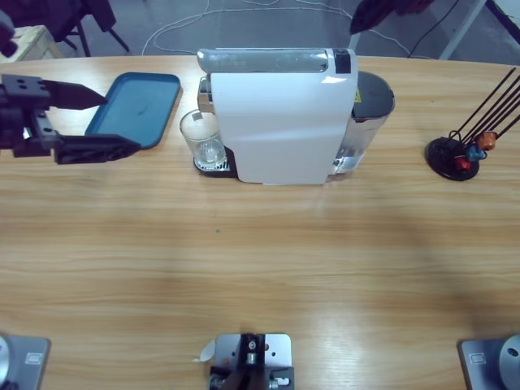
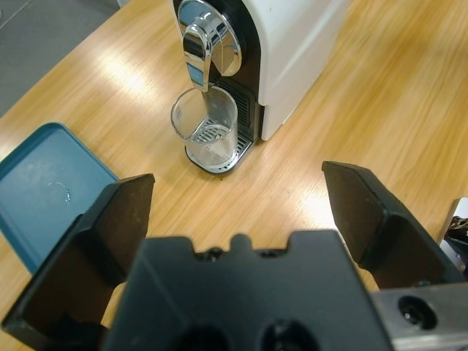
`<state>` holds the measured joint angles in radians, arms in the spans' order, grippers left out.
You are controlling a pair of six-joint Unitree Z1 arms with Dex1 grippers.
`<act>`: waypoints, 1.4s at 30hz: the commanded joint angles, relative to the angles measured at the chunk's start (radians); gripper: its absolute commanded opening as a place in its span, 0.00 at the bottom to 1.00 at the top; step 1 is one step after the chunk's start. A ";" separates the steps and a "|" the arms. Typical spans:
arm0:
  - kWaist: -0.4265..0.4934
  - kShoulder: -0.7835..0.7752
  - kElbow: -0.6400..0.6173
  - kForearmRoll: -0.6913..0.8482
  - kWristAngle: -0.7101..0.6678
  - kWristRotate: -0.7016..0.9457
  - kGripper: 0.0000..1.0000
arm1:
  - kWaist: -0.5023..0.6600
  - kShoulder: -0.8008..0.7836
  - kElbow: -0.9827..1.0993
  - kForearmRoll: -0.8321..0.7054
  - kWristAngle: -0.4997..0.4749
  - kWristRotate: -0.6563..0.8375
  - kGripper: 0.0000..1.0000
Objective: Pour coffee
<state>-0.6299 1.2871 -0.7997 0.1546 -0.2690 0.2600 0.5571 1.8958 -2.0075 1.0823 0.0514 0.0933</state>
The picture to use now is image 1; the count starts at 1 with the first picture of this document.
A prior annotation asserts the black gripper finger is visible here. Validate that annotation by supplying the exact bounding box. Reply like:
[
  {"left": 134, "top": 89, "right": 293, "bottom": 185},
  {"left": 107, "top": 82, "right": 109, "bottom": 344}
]
[{"left": 349, "top": 0, "right": 431, "bottom": 34}]

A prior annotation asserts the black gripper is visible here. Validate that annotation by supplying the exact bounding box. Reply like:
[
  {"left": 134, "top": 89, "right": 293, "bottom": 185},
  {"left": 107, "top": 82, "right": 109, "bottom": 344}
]
[{"left": 0, "top": 74, "right": 142, "bottom": 166}]

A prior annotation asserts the clear drinking glass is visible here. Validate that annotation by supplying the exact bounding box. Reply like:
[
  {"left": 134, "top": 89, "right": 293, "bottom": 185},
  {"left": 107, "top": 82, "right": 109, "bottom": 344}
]
[{"left": 180, "top": 109, "right": 227, "bottom": 170}]

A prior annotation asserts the white capsule coffee machine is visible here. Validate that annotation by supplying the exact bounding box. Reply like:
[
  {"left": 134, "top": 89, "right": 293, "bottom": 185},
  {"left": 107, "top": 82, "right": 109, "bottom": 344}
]
[{"left": 193, "top": 47, "right": 359, "bottom": 187}]

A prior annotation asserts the orange coffee capsule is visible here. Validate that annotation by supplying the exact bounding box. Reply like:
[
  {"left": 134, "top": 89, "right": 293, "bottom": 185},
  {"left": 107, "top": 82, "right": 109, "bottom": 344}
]
[{"left": 475, "top": 132, "right": 499, "bottom": 151}]

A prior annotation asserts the teal plastic tray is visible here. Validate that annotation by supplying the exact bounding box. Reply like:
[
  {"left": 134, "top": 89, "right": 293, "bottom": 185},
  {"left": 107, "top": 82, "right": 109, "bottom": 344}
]
[{"left": 84, "top": 71, "right": 182, "bottom": 151}]

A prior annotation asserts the wooden crate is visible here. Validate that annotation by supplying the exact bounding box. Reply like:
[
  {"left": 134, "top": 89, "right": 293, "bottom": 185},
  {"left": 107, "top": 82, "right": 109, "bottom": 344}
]
[{"left": 14, "top": 24, "right": 64, "bottom": 62}]

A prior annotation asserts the black chair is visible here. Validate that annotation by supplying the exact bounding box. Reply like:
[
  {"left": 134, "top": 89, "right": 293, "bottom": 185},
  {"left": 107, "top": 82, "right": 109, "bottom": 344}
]
[{"left": 0, "top": 0, "right": 131, "bottom": 56}]

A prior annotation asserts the black capsule holder with rods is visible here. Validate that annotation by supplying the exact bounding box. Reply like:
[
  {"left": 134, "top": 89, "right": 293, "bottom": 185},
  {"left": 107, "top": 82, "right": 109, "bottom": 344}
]
[{"left": 425, "top": 67, "right": 520, "bottom": 182}]

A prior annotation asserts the white paper tag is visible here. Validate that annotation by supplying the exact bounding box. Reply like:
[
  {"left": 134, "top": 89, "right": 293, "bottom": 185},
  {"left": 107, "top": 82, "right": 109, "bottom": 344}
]
[{"left": 193, "top": 340, "right": 219, "bottom": 363}]

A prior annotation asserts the black power cord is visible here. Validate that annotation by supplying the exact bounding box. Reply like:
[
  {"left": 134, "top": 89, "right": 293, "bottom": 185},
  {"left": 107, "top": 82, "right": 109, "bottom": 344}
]
[{"left": 408, "top": 0, "right": 464, "bottom": 58}]

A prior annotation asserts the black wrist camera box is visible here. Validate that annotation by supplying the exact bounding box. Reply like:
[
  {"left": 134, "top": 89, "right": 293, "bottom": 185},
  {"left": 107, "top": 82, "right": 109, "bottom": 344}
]
[{"left": 0, "top": 10, "right": 20, "bottom": 58}]

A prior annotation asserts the white floor cable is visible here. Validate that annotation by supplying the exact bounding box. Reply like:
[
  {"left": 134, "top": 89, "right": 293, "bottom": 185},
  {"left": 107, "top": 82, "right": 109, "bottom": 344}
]
[{"left": 141, "top": 0, "right": 411, "bottom": 56}]

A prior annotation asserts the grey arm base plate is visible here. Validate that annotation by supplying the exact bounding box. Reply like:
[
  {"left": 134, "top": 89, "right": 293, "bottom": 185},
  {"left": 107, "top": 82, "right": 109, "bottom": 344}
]
[
  {"left": 457, "top": 333, "right": 520, "bottom": 390},
  {"left": 0, "top": 332, "right": 52, "bottom": 390}
]

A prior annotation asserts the grey mount with dark post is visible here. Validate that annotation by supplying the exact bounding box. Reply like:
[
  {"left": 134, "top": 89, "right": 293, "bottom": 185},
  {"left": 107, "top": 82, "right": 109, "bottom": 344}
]
[{"left": 209, "top": 332, "right": 296, "bottom": 390}]

